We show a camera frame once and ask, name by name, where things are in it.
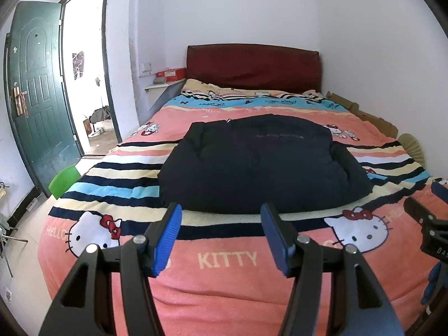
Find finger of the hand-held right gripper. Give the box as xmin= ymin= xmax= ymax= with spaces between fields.
xmin=403 ymin=196 xmax=439 ymax=225
xmin=430 ymin=180 xmax=448 ymax=202

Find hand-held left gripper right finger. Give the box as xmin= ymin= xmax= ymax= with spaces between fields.
xmin=260 ymin=202 xmax=405 ymax=336

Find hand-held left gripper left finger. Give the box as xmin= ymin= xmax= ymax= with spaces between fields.
xmin=38 ymin=202 xmax=183 ymax=336

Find black hooded jacket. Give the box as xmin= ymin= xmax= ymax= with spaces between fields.
xmin=157 ymin=114 xmax=373 ymax=215

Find person's right hand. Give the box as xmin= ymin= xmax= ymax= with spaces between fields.
xmin=421 ymin=262 xmax=442 ymax=306

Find straw fan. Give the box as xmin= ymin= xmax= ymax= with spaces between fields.
xmin=398 ymin=133 xmax=427 ymax=163

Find striped cartoon cat blanket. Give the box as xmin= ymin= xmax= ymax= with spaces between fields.
xmin=37 ymin=78 xmax=448 ymax=336

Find brown cardboard sheet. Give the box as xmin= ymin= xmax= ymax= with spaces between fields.
xmin=325 ymin=91 xmax=400 ymax=137

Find green chair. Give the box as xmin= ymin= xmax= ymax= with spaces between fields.
xmin=48 ymin=164 xmax=80 ymax=200

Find dark pile in hallway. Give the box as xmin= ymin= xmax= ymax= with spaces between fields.
xmin=88 ymin=106 xmax=113 ymax=124

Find metal rack legs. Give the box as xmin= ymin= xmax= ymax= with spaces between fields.
xmin=0 ymin=212 xmax=29 ymax=278

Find dark red headboard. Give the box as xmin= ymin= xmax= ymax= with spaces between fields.
xmin=185 ymin=45 xmax=322 ymax=93

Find green door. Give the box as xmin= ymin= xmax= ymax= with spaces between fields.
xmin=3 ymin=1 xmax=85 ymax=198

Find white wall shelf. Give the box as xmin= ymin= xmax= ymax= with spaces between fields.
xmin=144 ymin=78 xmax=186 ymax=92

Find wall poster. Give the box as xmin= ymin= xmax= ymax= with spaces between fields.
xmin=72 ymin=51 xmax=85 ymax=78

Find brass door handle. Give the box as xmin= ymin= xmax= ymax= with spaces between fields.
xmin=13 ymin=87 xmax=29 ymax=118

